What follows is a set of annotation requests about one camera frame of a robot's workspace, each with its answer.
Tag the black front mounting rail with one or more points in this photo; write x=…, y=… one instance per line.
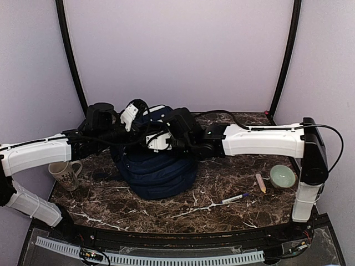
x=98, y=233

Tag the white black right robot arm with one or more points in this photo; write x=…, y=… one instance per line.
x=302, y=141

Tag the black right corner post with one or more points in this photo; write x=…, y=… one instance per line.
x=296, y=11

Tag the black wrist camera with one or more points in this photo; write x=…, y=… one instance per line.
x=180, y=121
x=99, y=116

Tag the navy blue student backpack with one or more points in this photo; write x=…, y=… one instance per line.
x=152, y=170

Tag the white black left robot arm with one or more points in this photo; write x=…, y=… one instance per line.
x=68, y=146

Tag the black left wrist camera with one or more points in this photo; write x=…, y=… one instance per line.
x=99, y=116

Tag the white marker purple cap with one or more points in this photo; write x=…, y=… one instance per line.
x=234, y=198

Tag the grey slotted cable duct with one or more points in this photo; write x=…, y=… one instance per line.
x=141, y=256

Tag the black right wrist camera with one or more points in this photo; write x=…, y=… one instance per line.
x=180, y=121

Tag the pale green ceramic bowl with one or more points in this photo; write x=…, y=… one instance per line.
x=282, y=177

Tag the black left corner post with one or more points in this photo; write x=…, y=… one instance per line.
x=64, y=30

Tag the black corner post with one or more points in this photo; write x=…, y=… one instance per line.
x=64, y=30
x=296, y=11

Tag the cream patterned ceramic mug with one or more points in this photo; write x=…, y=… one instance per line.
x=66, y=173

